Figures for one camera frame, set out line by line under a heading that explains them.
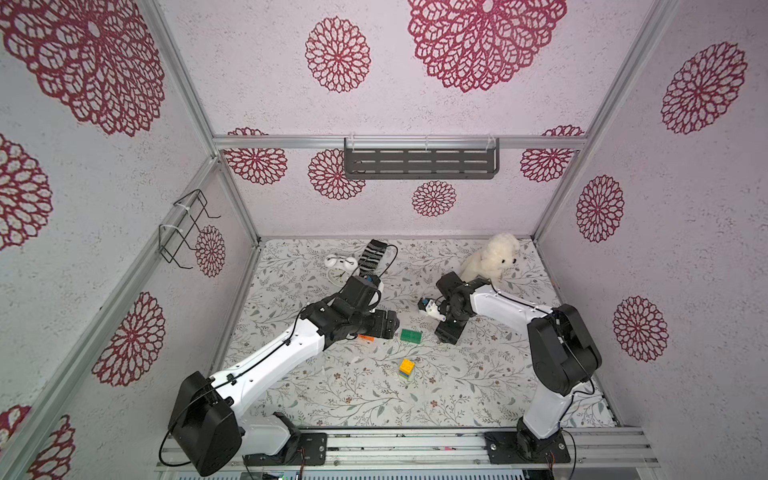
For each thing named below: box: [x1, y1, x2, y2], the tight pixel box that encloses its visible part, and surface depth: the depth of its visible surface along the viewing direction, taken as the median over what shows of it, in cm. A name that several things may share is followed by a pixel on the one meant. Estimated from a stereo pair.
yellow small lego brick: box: [399, 358, 415, 375], surface depth 84 cm
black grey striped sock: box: [358, 238, 387, 277], surface depth 118 cm
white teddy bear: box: [460, 233, 520, 286], surface depth 94 cm
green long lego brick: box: [400, 329, 423, 344], surface depth 94 cm
